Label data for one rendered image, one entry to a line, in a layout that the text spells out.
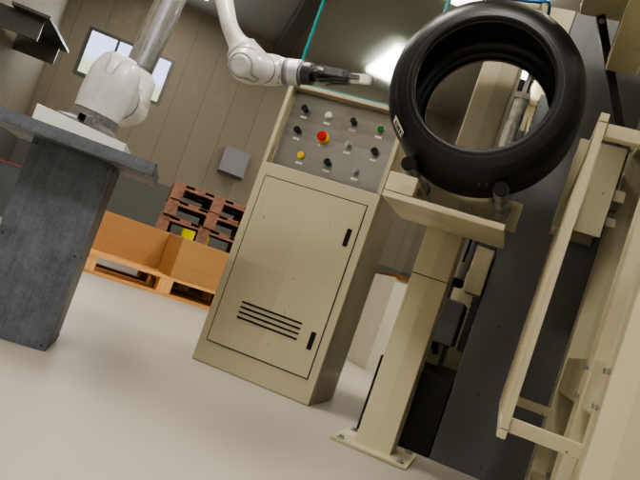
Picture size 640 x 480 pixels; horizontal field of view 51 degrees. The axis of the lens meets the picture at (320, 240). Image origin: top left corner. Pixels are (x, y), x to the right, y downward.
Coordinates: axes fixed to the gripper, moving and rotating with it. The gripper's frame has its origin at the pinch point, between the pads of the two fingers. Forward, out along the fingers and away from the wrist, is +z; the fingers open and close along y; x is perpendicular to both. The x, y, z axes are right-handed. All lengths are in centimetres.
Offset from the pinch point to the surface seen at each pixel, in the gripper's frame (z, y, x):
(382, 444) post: 25, 28, 116
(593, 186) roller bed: 77, 21, 20
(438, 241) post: 31, 28, 45
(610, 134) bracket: 72, -58, 29
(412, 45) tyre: 17.3, -11.6, -7.8
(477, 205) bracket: 42, 25, 31
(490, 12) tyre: 38.6, -12.1, -19.4
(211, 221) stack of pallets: -225, 373, 13
